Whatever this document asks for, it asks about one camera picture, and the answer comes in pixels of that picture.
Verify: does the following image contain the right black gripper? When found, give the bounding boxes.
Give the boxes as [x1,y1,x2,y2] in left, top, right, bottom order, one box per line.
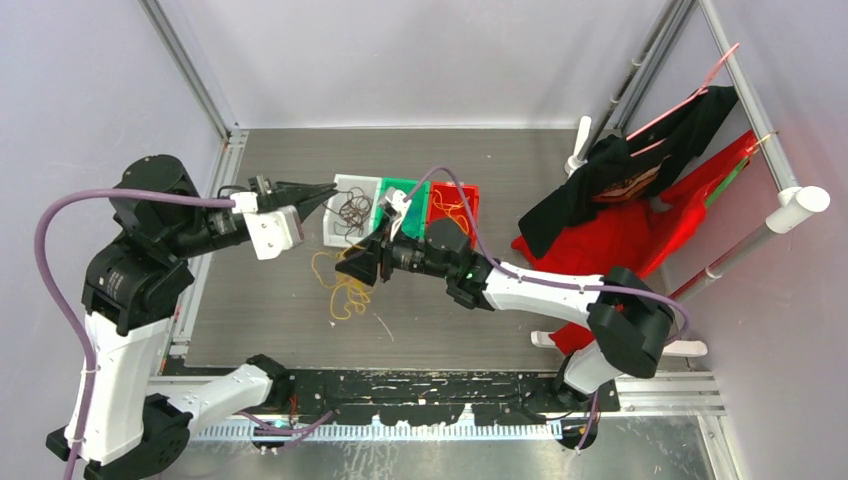
[336,213,454,287]

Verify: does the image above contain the yellow wire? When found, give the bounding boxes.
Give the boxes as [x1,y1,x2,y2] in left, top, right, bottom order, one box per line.
[311,245,375,323]
[431,190,473,237]

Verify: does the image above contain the brown wire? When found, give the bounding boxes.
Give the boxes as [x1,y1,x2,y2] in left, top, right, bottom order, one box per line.
[332,186,376,238]

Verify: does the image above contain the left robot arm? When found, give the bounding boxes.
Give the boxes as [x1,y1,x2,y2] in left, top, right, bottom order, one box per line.
[34,154,337,479]

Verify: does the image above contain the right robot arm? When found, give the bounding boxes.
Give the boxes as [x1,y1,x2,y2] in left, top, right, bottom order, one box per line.
[335,220,674,411]

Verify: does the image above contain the white plastic bin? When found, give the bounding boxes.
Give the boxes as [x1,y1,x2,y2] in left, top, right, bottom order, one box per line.
[322,174,382,249]

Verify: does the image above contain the green plastic bin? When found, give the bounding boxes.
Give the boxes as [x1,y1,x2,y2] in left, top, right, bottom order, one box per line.
[374,177,433,242]

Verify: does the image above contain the red plastic bin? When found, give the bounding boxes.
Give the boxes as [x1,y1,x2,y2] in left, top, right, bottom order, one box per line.
[425,182,480,246]

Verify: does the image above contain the red shirt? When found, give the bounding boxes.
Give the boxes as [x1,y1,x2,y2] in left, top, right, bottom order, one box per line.
[511,129,760,356]

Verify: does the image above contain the black shirt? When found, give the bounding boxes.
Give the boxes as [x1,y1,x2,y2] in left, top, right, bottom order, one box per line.
[518,86,738,259]

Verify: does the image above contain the white rack base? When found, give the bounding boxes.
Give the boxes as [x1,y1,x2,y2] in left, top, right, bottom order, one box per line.
[530,330,708,358]

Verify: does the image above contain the green hanger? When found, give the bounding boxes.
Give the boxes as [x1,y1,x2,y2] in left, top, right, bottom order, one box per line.
[704,130,778,208]

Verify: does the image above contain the pink hanger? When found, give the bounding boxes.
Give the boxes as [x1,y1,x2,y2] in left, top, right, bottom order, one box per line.
[625,42,740,141]

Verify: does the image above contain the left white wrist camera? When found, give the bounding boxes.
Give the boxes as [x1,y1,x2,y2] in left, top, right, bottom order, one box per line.
[243,206,305,261]

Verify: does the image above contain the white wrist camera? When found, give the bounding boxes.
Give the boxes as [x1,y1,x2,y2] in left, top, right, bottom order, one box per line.
[243,206,305,261]
[381,187,411,241]

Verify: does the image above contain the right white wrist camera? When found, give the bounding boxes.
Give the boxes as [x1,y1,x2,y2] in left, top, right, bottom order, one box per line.
[381,187,411,241]

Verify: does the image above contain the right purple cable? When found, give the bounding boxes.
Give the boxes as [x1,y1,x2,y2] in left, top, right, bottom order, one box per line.
[401,165,692,452]

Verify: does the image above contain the purple cable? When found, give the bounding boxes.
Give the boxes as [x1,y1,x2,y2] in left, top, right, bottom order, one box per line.
[401,165,692,452]
[34,188,337,480]

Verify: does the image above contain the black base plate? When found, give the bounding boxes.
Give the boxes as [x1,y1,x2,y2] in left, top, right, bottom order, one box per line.
[248,369,590,427]

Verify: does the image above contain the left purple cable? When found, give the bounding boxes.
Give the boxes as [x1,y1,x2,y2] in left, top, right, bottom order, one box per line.
[34,188,337,480]

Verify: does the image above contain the white rack post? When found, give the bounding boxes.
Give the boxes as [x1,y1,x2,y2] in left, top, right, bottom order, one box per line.
[564,116,592,177]

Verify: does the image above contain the metal clothes rail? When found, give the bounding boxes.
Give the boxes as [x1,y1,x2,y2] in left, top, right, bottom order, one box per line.
[669,0,832,313]

